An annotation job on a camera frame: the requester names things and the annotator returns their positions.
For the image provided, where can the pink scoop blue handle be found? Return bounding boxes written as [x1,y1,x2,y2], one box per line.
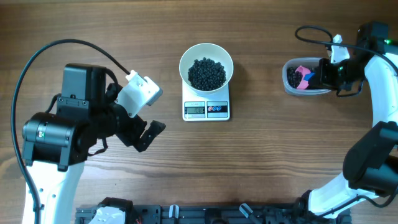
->
[296,66,315,90]

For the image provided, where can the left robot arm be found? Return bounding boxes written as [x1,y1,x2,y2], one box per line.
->
[22,63,165,223]

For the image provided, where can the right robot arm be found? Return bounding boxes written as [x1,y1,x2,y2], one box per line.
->
[298,21,397,222]

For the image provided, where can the white digital kitchen scale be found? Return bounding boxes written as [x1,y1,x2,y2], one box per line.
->
[182,83,231,122]

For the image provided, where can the black beans in bowl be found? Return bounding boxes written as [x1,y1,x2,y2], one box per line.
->
[188,57,226,91]

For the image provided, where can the white ceramic bowl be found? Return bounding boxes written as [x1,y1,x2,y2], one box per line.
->
[179,43,234,95]

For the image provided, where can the clear plastic container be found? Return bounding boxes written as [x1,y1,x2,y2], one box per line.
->
[282,57,330,96]

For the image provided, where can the left black camera cable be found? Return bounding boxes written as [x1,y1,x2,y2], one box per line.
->
[11,39,131,224]

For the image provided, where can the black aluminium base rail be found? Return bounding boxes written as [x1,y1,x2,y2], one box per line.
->
[75,203,353,224]

